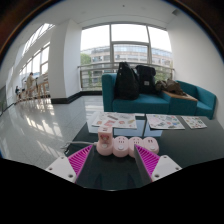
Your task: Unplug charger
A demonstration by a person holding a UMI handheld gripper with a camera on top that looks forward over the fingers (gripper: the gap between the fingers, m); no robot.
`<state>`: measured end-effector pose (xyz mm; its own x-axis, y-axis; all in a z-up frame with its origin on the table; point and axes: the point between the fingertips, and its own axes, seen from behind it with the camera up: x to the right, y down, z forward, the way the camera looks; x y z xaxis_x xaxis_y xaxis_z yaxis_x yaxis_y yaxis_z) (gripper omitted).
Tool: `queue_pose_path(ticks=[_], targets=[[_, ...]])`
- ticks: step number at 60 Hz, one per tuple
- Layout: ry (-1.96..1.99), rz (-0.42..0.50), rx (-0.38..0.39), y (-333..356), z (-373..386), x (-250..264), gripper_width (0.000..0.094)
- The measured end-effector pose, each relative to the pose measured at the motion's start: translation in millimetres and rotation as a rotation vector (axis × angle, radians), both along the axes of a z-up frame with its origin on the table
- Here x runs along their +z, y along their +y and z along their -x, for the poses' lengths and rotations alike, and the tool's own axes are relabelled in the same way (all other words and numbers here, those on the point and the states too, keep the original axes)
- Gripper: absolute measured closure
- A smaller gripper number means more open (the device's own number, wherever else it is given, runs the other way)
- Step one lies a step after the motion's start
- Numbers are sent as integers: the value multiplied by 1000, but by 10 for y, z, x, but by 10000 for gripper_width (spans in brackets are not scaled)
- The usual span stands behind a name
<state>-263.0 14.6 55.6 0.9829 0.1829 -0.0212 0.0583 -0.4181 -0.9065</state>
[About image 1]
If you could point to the sticker sheet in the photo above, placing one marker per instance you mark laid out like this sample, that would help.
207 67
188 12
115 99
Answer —
194 122
115 120
165 122

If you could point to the pink power strip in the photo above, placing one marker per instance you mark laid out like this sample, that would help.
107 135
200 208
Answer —
135 146

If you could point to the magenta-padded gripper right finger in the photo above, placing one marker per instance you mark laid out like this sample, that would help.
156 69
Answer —
165 167

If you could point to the wood-topped teal side table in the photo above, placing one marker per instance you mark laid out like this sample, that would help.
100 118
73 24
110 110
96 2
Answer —
181 105

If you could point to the pink charger block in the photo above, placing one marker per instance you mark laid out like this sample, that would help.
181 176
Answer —
104 134

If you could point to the brown jacket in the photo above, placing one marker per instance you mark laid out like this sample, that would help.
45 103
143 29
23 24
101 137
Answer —
170 86

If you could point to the teal sofa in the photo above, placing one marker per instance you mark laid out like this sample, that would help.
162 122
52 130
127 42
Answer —
146 103

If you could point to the teal armchair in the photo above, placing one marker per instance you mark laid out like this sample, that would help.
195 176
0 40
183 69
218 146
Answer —
204 100

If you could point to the person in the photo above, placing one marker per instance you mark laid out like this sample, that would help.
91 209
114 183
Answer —
30 83
17 91

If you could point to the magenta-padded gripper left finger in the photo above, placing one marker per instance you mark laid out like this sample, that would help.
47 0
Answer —
61 167

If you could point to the large black backpack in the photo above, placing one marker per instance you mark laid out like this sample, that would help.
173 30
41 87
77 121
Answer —
126 83

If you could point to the metal window railing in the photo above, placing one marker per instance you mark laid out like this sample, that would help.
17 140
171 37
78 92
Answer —
96 65

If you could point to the black backpack with label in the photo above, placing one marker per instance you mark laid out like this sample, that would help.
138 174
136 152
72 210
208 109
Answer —
145 80

